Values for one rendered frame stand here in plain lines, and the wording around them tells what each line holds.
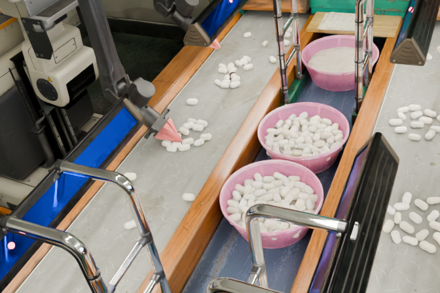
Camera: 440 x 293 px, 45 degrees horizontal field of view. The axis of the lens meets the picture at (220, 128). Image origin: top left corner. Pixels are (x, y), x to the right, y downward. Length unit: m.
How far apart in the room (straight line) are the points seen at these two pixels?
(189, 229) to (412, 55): 0.68
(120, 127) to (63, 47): 0.99
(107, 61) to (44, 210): 0.64
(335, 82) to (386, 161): 0.89
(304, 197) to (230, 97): 0.54
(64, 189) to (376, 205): 0.57
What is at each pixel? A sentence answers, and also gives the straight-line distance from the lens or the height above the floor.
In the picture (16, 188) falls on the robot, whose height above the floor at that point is 0.27.
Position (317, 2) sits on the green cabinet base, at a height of 0.81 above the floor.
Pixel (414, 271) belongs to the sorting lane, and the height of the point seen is 0.74.
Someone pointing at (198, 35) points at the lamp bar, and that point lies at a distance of 1.46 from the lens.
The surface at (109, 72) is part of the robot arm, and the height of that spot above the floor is 0.99.
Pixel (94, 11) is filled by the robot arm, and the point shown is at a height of 1.17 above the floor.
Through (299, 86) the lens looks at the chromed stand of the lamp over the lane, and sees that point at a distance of 1.85.
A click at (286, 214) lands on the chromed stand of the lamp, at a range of 0.84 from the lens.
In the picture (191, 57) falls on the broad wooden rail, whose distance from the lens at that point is 2.01.
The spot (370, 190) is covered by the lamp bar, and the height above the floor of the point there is 1.10.
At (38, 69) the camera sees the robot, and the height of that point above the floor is 0.82.
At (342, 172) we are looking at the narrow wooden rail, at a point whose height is 0.76.
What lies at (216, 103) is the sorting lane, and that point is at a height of 0.74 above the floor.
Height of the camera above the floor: 1.73
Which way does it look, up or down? 37 degrees down
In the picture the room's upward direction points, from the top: 10 degrees counter-clockwise
